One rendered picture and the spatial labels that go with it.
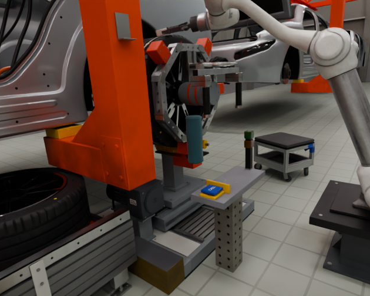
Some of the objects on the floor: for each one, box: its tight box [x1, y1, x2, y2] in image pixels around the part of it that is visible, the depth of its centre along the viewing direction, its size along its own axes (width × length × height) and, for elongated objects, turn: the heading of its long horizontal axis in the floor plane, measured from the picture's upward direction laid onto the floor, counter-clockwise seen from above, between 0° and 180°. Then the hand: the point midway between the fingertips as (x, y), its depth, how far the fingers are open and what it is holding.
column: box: [214, 194, 243, 273], centre depth 135 cm, size 10×10×42 cm
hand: (162, 32), depth 148 cm, fingers closed
